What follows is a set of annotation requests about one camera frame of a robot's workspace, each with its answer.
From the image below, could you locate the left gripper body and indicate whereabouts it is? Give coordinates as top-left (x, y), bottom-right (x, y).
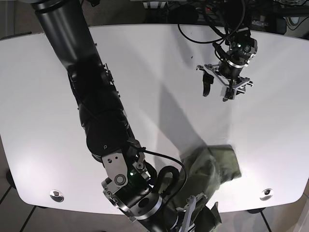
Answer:
top-left (196, 38), bottom-right (257, 96)

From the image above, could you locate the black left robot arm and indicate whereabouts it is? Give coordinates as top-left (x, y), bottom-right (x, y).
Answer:
top-left (197, 0), bottom-right (258, 102)

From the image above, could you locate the left chrome table grommet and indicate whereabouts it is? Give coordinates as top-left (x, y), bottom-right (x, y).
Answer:
top-left (50, 189), bottom-right (64, 203)

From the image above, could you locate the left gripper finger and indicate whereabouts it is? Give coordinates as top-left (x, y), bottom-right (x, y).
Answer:
top-left (202, 71), bottom-right (214, 97)

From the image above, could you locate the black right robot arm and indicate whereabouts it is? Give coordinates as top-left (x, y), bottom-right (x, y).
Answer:
top-left (30, 0), bottom-right (206, 232)

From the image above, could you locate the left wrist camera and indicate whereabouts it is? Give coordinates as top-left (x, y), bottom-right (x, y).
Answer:
top-left (223, 87), bottom-right (236, 102)

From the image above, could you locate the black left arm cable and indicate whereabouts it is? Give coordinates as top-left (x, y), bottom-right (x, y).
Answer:
top-left (177, 0), bottom-right (247, 61)

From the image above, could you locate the right chrome table grommet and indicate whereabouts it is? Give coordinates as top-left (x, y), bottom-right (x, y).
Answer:
top-left (259, 188), bottom-right (274, 201)

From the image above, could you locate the olive green T-shirt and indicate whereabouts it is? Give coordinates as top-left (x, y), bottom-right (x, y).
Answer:
top-left (170, 145), bottom-right (241, 232)

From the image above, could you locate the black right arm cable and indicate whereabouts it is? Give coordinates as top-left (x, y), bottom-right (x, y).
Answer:
top-left (130, 142), bottom-right (188, 201)

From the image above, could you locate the power strip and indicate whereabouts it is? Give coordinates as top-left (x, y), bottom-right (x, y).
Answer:
top-left (195, 6), bottom-right (225, 13)

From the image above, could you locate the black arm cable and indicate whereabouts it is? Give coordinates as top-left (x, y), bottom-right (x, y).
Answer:
top-left (177, 0), bottom-right (247, 61)
top-left (130, 142), bottom-right (188, 201)

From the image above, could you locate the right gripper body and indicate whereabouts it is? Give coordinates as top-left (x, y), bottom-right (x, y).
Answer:
top-left (102, 178), bottom-right (208, 232)

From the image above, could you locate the chrome table grommet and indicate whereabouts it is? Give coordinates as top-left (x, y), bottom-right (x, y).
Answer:
top-left (259, 188), bottom-right (274, 201)
top-left (50, 189), bottom-right (64, 203)

